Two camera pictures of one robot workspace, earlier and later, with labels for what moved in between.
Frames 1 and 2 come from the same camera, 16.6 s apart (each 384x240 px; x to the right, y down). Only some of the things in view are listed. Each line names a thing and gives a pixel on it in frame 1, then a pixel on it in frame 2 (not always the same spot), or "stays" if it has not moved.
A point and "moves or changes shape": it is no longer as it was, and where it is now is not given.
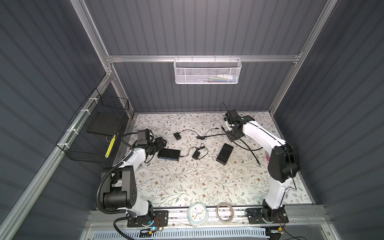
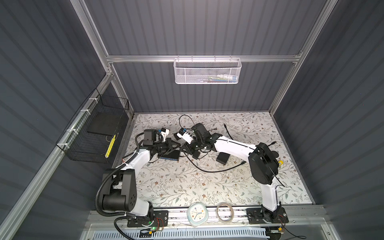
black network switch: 169,154 stays
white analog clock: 197,214 stays
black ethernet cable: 204,137 moves or changes shape
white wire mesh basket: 207,71 stays
